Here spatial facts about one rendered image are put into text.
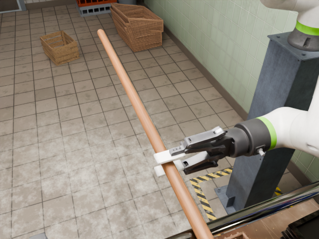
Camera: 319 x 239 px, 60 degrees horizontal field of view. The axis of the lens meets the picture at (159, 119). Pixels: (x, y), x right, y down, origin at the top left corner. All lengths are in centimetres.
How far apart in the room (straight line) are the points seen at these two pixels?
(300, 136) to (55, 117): 234
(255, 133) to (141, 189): 145
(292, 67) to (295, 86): 8
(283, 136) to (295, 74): 49
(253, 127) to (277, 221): 73
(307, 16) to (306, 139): 61
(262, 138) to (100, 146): 180
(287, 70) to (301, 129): 55
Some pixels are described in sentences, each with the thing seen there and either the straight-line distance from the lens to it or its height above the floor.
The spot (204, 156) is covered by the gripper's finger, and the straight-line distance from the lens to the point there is 72.
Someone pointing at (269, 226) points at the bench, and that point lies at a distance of 136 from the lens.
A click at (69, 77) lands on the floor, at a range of 328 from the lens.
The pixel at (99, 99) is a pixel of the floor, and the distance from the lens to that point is 286.
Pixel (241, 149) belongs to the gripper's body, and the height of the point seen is 121.
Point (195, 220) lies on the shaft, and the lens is 59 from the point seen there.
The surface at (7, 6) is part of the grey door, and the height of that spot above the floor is 10.
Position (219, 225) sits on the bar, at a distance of 63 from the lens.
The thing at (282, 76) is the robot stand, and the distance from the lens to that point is 127.
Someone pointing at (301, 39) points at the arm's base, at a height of 123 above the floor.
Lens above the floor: 172
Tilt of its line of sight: 42 degrees down
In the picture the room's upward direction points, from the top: straight up
